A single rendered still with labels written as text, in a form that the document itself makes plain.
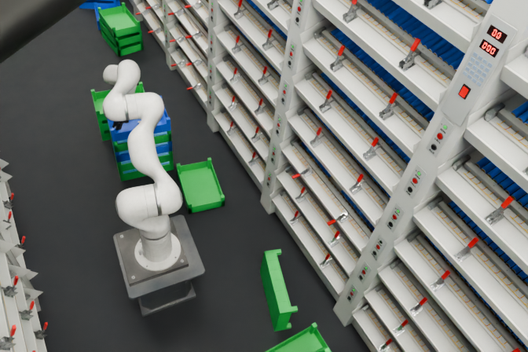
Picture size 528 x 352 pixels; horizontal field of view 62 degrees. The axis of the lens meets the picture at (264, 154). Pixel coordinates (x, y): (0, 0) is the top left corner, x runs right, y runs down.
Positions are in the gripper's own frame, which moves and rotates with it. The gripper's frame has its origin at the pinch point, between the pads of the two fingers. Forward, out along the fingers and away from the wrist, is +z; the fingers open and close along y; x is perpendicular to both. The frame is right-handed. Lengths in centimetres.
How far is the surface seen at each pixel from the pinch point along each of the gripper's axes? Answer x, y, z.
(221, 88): 59, 15, -23
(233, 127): 62, 29, -4
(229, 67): 48, 22, -40
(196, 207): 22, 47, 29
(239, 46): 35, 31, -56
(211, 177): 45, 36, 22
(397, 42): -17, 113, -94
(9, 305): -83, 53, 25
